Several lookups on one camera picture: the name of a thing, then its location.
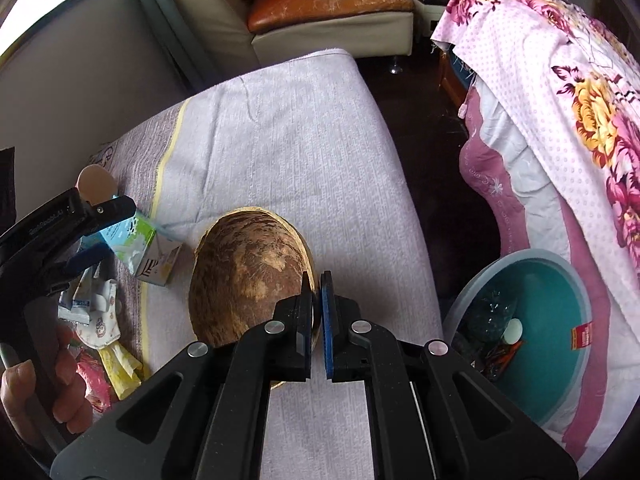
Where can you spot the yellow wrapper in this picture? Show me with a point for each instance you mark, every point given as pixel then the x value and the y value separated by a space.
pixel 120 367

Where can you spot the orange snack packet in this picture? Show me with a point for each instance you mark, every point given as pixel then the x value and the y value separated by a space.
pixel 505 357

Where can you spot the wooden bed frame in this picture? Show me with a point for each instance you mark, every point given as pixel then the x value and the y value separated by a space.
pixel 452 85

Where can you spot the orange seat cushion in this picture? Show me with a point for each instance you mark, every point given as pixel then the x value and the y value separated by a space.
pixel 325 2

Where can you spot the blue green milk carton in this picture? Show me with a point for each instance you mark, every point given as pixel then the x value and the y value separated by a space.
pixel 145 250

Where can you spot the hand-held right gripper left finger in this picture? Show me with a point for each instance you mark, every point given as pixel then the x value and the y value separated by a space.
pixel 295 325

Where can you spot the cream leather armchair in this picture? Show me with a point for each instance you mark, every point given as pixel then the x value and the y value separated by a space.
pixel 215 15

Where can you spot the crushed clear plastic bottle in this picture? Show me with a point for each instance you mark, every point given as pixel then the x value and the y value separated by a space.
pixel 487 310

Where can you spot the window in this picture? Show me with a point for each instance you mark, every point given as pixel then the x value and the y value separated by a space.
pixel 45 5

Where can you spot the grey metal frame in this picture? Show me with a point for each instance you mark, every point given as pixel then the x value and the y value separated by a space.
pixel 170 20

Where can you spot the pink snack wrapper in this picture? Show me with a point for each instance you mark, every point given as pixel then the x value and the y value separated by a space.
pixel 95 385

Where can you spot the pink floral blanket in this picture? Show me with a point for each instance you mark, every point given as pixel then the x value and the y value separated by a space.
pixel 575 85

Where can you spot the pink paper cup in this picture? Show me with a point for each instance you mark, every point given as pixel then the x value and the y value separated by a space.
pixel 95 180

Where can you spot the person's left hand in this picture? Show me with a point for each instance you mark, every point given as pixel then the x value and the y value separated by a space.
pixel 70 365

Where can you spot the white pink quilt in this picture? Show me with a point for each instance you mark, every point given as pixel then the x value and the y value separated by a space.
pixel 530 175

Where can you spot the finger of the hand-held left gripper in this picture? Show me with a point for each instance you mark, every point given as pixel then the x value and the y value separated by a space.
pixel 85 261
pixel 112 208

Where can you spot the cartoon print face mask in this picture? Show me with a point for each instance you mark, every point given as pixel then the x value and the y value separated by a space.
pixel 100 327

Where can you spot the blue white wrapper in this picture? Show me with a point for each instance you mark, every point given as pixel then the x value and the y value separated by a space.
pixel 75 305

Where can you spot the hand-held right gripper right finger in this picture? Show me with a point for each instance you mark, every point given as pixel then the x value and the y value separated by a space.
pixel 327 320

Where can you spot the teal plastic bin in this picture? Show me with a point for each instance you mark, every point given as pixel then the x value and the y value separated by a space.
pixel 545 320

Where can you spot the brown coconut shell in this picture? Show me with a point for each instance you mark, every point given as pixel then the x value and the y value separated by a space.
pixel 240 280

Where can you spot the grey fabric panel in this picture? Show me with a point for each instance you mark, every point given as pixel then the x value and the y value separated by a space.
pixel 75 85

